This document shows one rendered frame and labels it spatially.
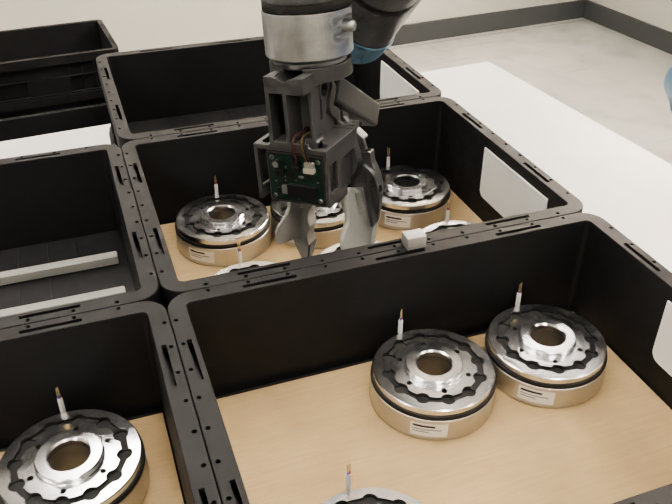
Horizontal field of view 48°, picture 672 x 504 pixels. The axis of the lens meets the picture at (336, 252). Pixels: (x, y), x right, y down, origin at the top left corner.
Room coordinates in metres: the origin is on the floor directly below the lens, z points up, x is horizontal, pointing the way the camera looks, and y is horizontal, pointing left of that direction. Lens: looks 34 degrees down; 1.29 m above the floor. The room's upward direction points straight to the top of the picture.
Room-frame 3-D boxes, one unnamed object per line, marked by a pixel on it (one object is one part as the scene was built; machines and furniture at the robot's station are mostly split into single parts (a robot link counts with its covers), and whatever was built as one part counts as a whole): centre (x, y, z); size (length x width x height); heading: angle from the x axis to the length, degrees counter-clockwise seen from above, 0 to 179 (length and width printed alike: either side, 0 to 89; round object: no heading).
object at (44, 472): (0.38, 0.19, 0.86); 0.05 x 0.05 x 0.01
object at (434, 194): (0.79, -0.08, 0.86); 0.10 x 0.10 x 0.01
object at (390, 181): (0.79, -0.08, 0.86); 0.05 x 0.05 x 0.01
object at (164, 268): (0.69, 0.00, 0.92); 0.40 x 0.30 x 0.02; 110
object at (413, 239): (0.56, -0.07, 0.94); 0.02 x 0.01 x 0.01; 110
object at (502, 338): (0.51, -0.18, 0.86); 0.10 x 0.10 x 0.01
